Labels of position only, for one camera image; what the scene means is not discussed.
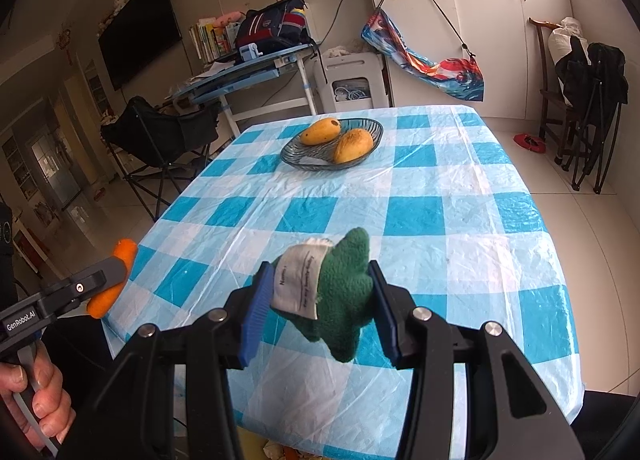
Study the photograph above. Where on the plain yellow mango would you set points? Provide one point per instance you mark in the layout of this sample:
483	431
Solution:
352	145

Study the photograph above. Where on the white plastic bag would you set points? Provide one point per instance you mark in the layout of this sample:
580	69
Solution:
565	37

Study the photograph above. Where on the colourful printed sling bag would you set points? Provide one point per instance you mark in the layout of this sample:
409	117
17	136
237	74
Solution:
450	74

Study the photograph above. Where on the small plush toy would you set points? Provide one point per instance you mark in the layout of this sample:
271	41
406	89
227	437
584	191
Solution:
119	3

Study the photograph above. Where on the long orange plush carrot piece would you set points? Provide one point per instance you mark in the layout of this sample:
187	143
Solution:
125	252

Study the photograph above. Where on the white cloth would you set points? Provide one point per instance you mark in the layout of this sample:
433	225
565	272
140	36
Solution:
337	50

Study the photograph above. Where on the blue tilting study desk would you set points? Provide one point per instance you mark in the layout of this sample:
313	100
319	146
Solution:
250	72

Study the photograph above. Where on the green plush leaf piece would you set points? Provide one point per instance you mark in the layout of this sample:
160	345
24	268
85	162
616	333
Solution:
345	300

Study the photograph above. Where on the person's black pants leg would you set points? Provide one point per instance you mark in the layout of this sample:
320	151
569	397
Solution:
82	355

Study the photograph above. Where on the blue white checked tablecloth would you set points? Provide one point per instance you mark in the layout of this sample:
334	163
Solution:
450	240

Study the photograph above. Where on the pink plush toy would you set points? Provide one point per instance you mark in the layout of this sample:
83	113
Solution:
227	19

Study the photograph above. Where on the glass plate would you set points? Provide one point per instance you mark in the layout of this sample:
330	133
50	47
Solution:
310	159

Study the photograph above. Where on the black folding camp chair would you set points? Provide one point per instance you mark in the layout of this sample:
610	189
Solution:
160	129

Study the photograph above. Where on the yellow mango with dark spot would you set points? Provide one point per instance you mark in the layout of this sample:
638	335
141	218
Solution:
320	132

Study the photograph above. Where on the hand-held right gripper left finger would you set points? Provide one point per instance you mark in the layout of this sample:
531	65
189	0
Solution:
257	310

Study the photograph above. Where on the black flat television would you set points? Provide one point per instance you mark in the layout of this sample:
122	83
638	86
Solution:
140	29

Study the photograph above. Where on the folded black chair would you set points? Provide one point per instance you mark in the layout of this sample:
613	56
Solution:
597	79

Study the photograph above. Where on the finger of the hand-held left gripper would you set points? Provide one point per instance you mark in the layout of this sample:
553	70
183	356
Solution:
80	290

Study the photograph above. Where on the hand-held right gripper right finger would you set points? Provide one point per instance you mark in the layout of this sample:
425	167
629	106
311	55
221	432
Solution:
385	320

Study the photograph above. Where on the dark striped backpack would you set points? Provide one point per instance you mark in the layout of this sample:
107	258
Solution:
272	27

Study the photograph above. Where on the blue pencil sharpener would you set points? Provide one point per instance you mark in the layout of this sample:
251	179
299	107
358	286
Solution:
247	53

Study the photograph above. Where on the white plastic stool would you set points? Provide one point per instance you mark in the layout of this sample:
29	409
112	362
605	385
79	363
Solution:
350	84

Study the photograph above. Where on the row of books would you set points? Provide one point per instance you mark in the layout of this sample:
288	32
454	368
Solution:
210	42

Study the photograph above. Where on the white papers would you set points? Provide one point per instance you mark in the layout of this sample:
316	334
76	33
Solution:
212	70

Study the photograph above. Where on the person's left hand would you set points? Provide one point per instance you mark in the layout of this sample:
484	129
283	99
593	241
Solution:
52	400

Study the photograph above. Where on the red slipper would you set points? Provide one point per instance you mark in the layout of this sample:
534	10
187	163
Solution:
530	142

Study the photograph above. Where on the white cabinet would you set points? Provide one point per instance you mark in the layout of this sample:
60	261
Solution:
490	29

